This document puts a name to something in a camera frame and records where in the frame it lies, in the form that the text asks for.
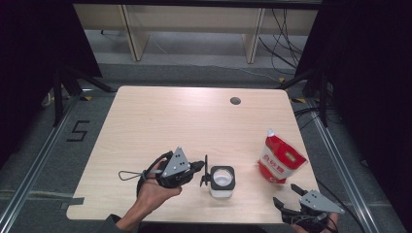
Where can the glass jar with black lid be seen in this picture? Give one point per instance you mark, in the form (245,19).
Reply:
(222,181)

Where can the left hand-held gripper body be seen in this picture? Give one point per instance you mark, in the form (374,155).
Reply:
(176,163)

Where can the black curtain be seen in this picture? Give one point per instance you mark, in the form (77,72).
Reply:
(372,81)
(29,64)

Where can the aluminium floor rail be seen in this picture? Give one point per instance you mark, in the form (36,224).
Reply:
(343,171)
(35,161)

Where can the person's left hand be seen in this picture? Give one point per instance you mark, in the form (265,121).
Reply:
(152,194)

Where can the grey table grommet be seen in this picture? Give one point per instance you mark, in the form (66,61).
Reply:
(235,100)

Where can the grey tape strip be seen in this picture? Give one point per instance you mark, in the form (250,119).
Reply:
(76,201)

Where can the black tripod stand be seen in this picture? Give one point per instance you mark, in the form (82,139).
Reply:
(58,97)
(322,97)

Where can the yellow and black tape piece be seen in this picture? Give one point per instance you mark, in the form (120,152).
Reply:
(298,100)
(281,79)
(85,97)

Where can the light wooden shelf unit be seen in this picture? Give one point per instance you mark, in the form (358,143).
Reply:
(194,19)

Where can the red and white sugar pouch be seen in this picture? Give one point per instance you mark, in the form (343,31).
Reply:
(280,161)

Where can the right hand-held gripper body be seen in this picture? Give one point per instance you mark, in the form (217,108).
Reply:
(319,202)

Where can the person's right hand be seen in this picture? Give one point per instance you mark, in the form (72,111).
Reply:
(335,223)

